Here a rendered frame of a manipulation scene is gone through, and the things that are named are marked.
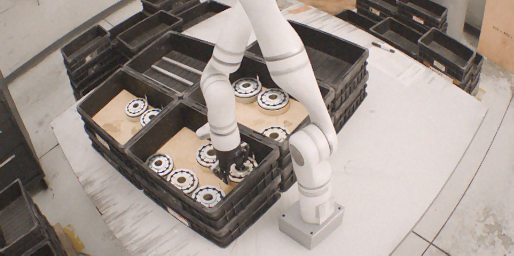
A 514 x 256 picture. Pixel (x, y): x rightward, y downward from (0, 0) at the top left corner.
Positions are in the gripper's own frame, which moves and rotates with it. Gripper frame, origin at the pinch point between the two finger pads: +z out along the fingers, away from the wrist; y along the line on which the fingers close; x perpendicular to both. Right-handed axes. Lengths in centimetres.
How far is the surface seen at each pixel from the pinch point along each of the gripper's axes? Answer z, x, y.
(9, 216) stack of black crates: 37, 90, -96
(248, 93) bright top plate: -0.6, 21.8, 27.8
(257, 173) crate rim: -7.0, -9.4, 1.4
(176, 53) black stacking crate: 3, 69, 31
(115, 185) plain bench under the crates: 16, 39, -29
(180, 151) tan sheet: 2.6, 21.5, -3.5
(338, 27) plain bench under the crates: 16, 41, 108
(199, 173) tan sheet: 2.5, 9.6, -5.2
